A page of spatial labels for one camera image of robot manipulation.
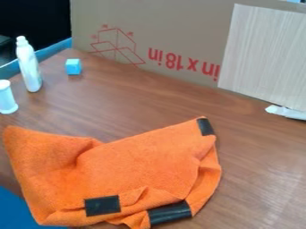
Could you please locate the orange cloth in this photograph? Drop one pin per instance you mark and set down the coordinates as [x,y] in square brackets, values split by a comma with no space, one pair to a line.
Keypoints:
[135,167]

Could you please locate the cardboard box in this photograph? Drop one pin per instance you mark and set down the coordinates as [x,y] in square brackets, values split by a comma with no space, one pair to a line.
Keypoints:
[167,32]

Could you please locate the blue block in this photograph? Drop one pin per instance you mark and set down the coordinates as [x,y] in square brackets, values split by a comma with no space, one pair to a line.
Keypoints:
[73,66]

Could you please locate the light wooden board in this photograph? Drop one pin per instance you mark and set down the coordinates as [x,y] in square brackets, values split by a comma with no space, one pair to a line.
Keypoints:
[267,53]

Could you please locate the white paper scrap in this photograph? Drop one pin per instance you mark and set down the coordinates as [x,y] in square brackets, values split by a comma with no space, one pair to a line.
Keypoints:
[285,112]

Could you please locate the white bottle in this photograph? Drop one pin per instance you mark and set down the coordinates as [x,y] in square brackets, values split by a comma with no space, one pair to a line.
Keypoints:
[28,65]

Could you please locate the white spool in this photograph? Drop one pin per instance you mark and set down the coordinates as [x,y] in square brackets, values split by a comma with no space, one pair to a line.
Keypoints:
[6,98]

